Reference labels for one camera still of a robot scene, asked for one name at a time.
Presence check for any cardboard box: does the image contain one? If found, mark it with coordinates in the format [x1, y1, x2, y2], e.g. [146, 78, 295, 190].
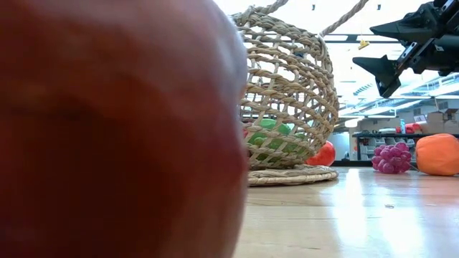
[425, 110, 459, 135]

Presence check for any purple grape bunch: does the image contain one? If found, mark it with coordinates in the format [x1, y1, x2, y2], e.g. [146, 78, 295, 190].
[371, 141, 413, 176]

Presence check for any small green fruit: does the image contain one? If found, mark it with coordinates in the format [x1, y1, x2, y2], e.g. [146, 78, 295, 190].
[258, 118, 292, 136]

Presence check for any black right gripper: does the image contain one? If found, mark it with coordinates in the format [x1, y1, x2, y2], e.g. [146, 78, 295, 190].
[352, 0, 459, 100]

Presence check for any black shelf table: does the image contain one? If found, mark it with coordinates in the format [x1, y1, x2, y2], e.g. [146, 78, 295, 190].
[351, 132, 459, 161]

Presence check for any green mango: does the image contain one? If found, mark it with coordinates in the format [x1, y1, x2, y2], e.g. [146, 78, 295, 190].
[247, 133, 312, 162]

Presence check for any red plastic container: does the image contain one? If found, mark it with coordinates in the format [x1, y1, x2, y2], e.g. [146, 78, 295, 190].
[395, 123, 423, 135]

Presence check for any yellow red apple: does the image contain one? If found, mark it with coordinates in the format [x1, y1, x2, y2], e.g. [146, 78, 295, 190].
[0, 0, 250, 258]

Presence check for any orange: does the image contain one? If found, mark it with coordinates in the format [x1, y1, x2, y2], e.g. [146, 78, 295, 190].
[415, 133, 459, 177]

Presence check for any woven wicker basket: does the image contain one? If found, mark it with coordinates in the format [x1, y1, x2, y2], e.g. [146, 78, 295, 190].
[231, 0, 370, 187]

